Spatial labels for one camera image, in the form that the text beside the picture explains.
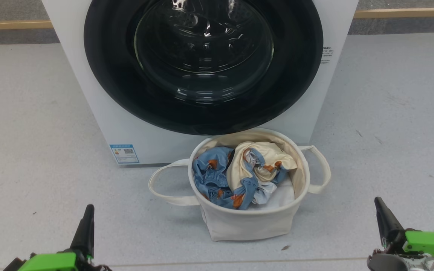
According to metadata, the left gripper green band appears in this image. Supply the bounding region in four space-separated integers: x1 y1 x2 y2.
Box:
4 204 112 271

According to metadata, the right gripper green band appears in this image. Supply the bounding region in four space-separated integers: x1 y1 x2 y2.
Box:
367 197 434 271

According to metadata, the blue garment with orange print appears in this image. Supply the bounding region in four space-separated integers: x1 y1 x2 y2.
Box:
192 146 289 210

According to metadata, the black round glass washer door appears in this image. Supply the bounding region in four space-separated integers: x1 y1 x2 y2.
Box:
84 0 324 136

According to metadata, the white front-load washing machine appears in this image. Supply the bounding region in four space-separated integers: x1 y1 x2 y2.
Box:
42 0 359 166

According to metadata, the blue energy label sticker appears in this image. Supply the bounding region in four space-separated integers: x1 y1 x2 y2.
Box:
109 144 140 165

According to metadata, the white cloth basket liner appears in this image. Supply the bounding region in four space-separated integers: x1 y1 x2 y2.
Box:
253 176 296 210

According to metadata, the cream canvas laundry basket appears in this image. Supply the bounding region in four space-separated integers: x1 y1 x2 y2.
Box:
148 128 332 242

